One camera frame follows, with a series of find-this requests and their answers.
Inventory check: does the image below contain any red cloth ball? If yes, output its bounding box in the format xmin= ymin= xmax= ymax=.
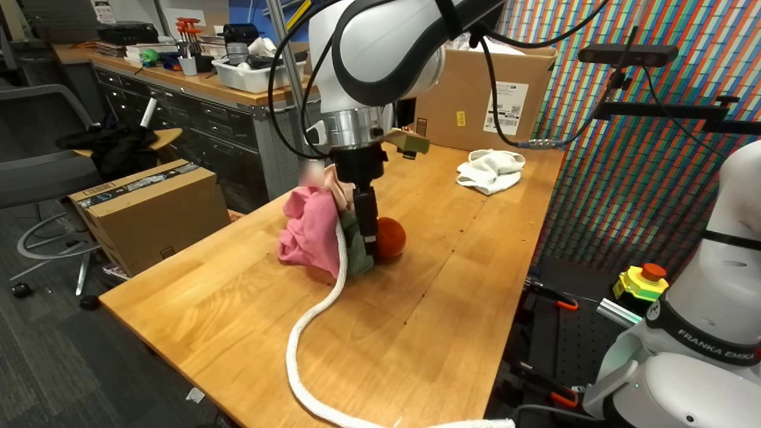
xmin=375 ymin=217 xmax=406 ymax=262

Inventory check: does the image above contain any cardboard box beside table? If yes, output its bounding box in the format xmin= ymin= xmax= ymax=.
xmin=69 ymin=159 xmax=230 ymax=277

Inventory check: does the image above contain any large cardboard box on table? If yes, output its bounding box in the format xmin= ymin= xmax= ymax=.
xmin=417 ymin=42 xmax=556 ymax=149

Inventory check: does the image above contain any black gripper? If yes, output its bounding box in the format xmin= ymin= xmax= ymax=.
xmin=336 ymin=146 xmax=389 ymax=260

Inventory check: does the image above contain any pink cloth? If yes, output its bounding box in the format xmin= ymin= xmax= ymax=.
xmin=278 ymin=184 xmax=341 ymax=281

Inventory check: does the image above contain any white towel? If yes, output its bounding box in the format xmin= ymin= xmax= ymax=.
xmin=457 ymin=149 xmax=526 ymax=195

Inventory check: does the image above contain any black camera stand pole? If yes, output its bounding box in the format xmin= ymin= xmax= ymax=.
xmin=574 ymin=0 xmax=761 ymax=123

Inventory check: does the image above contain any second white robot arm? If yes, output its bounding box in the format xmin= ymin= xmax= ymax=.
xmin=584 ymin=141 xmax=761 ymax=428

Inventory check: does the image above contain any white plastic bin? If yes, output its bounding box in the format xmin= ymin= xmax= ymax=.
xmin=215 ymin=60 xmax=291 ymax=92

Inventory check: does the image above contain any white rope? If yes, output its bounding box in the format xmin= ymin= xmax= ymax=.
xmin=284 ymin=222 xmax=518 ymax=428

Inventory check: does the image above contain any emergency stop button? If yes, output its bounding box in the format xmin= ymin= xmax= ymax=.
xmin=614 ymin=262 xmax=669 ymax=303

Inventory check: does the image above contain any wrist camera with yellow-green mount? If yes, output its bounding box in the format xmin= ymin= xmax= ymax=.
xmin=392 ymin=132 xmax=431 ymax=155

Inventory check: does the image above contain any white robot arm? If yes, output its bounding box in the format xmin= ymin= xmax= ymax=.
xmin=309 ymin=0 xmax=501 ymax=258

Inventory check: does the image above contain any peach shirt with orange print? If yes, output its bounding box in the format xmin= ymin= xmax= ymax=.
xmin=308 ymin=159 xmax=355 ymax=212

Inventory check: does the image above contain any dark green cloth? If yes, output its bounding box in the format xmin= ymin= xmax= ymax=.
xmin=341 ymin=212 xmax=374 ymax=278

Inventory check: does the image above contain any workbench with drawers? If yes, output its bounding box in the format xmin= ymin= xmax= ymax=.
xmin=56 ymin=42 xmax=304 ymax=212

